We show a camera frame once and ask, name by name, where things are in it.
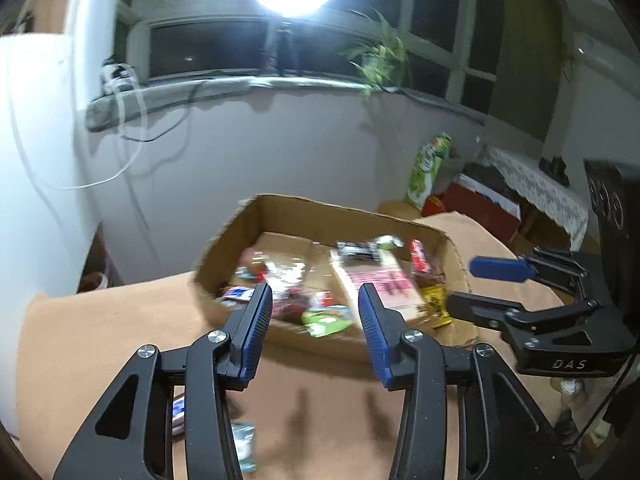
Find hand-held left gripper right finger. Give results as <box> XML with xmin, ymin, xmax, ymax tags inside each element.
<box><xmin>357</xmin><ymin>282</ymin><xmax>583</xmax><ymax>480</ymax></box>

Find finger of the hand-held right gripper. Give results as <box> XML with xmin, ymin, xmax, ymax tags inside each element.
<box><xmin>470</xmin><ymin>247</ymin><xmax>603</xmax><ymax>304</ymax></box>
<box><xmin>446</xmin><ymin>292</ymin><xmax>623</xmax><ymax>351</ymax></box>

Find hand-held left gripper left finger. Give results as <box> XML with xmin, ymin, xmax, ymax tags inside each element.
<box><xmin>52</xmin><ymin>282</ymin><xmax>274</xmax><ymax>480</ymax></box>

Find yellow snack packet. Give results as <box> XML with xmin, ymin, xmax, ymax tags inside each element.
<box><xmin>419</xmin><ymin>285</ymin><xmax>453</xmax><ymax>329</ymax></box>

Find blue and white snack packet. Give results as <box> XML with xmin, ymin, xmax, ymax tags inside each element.
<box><xmin>219</xmin><ymin>285</ymin><xmax>256</xmax><ymax>303</ymax></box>

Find dark red snack packet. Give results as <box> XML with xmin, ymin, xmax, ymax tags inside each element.
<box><xmin>272</xmin><ymin>287</ymin><xmax>313</xmax><ymax>323</ymax></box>

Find clear plastic snack packet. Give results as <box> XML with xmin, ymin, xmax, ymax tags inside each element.
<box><xmin>265</xmin><ymin>257</ymin><xmax>308</xmax><ymax>286</ymax></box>

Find pink round snack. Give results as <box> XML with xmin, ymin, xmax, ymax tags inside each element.
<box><xmin>237</xmin><ymin>249</ymin><xmax>266</xmax><ymax>281</ymax></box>

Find red and white snack packet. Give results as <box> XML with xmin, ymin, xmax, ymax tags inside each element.
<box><xmin>409</xmin><ymin>238</ymin><xmax>435</xmax><ymax>273</ymax></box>

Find black snack packet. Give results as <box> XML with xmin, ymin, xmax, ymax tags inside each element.
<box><xmin>336</xmin><ymin>241</ymin><xmax>383</xmax><ymax>264</ymax></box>

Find cardboard box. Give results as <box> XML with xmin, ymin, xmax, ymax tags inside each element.
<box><xmin>191</xmin><ymin>193</ymin><xmax>478</xmax><ymax>366</ymax></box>

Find sliced bread packet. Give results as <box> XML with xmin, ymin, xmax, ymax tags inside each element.
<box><xmin>330</xmin><ymin>250</ymin><xmax>428</xmax><ymax>328</ymax></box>

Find red box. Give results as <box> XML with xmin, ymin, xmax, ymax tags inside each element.
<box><xmin>422</xmin><ymin>175</ymin><xmax>523</xmax><ymax>243</ymax></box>

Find white lace cloth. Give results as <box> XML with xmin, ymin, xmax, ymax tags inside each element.
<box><xmin>480</xmin><ymin>146</ymin><xmax>591</xmax><ymax>251</ymax></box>

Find blue and white chocolate bar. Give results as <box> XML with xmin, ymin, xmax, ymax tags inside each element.
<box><xmin>171</xmin><ymin>395</ymin><xmax>187</xmax><ymax>436</ymax></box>

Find dark figurine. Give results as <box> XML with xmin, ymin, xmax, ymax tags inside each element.
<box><xmin>539</xmin><ymin>156</ymin><xmax>571</xmax><ymax>186</ymax></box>

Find light blue clear packet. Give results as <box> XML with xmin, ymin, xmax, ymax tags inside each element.
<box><xmin>230</xmin><ymin>422</ymin><xmax>257</xmax><ymax>478</ymax></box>

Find green and white carton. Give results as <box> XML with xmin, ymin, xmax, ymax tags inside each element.
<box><xmin>404</xmin><ymin>132</ymin><xmax>453</xmax><ymax>211</ymax></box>

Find olive curtain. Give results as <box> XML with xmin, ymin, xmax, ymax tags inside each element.
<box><xmin>487</xmin><ymin>0</ymin><xmax>563</xmax><ymax>143</ymax></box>

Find green potted plant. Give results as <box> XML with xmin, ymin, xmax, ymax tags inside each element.
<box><xmin>340</xmin><ymin>7</ymin><xmax>413</xmax><ymax>103</ymax></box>

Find grey cloth on windowsill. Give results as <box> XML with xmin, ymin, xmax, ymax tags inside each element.
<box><xmin>85</xmin><ymin>75</ymin><xmax>401</xmax><ymax>133</ymax></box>

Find white power strip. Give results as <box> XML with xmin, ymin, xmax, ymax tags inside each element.
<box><xmin>100</xmin><ymin>60</ymin><xmax>138</xmax><ymax>96</ymax></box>

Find large window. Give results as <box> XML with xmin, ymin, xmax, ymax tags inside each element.
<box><xmin>115</xmin><ymin>0</ymin><xmax>501</xmax><ymax>116</ymax></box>

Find white cable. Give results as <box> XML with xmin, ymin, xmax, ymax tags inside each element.
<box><xmin>5</xmin><ymin>60</ymin><xmax>148</xmax><ymax>192</ymax></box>

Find black cable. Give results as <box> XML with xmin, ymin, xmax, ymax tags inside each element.
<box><xmin>117</xmin><ymin>80</ymin><xmax>201</xmax><ymax>143</ymax></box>

